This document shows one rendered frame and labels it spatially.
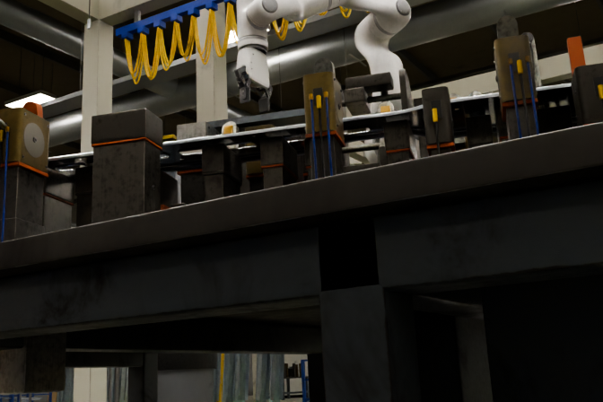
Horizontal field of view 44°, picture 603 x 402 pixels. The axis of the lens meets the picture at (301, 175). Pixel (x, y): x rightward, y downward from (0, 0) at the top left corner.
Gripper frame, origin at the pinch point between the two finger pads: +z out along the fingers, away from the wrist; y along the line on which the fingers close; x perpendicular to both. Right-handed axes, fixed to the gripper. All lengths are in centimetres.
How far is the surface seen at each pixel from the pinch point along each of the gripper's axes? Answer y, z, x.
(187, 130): 25.1, 13.6, -3.3
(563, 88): 21, 23, 83
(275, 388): -350, 77, -221
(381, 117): 28, 23, 49
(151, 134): 53, 25, 10
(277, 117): 5.5, 7.7, 10.4
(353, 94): 10.1, 8.9, 34.4
